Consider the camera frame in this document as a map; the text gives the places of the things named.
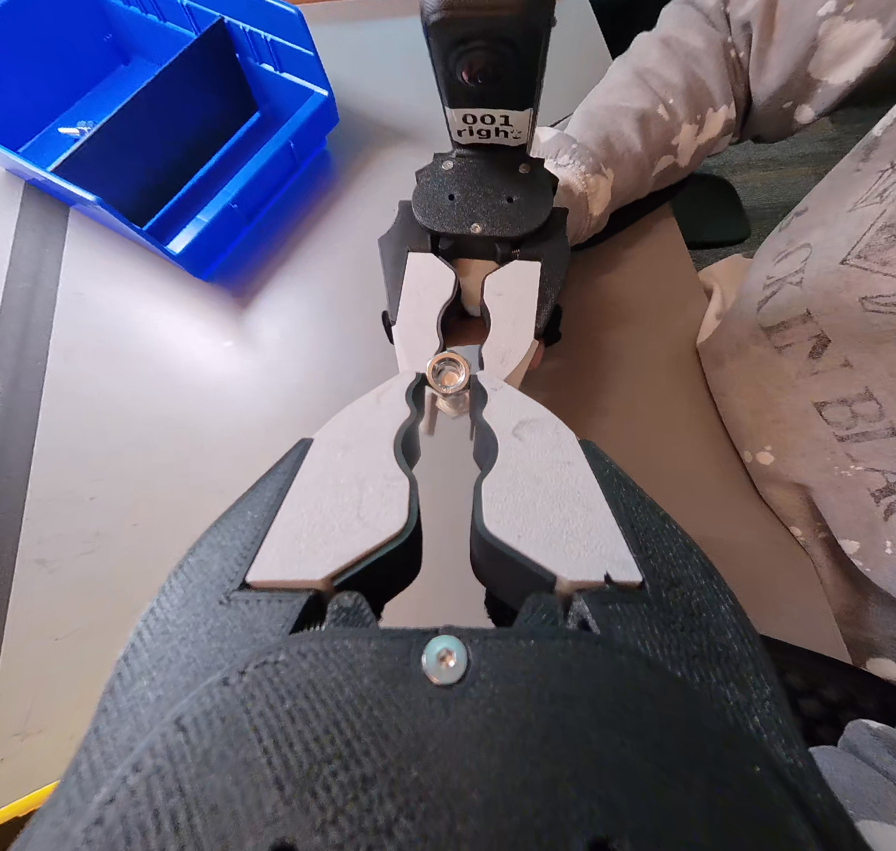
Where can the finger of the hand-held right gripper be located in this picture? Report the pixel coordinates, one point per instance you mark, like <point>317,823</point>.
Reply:
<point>418,305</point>
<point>518,312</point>

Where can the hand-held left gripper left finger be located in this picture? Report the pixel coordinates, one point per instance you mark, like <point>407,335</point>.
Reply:
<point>336,508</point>

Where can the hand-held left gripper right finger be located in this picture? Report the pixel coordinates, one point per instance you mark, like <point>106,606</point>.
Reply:
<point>553,501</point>

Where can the silver hex bolt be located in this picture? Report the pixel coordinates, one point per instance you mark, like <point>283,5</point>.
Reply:
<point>448,373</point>

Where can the blue plastic bin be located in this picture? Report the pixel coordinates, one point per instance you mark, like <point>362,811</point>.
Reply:
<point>154,130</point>

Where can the yellow plastic bin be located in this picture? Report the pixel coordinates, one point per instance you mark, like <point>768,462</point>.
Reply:
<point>21,823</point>

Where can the person's right forearm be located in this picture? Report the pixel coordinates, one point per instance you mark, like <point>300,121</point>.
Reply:
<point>700,95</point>

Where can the person's right hand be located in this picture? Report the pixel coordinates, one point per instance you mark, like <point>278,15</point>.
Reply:
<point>465,333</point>

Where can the person's grey printed sweatshirt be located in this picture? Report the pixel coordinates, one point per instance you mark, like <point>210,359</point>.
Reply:
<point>826,375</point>

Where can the silver bolt with nut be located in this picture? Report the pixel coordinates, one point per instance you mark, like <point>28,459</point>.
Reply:
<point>77,128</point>

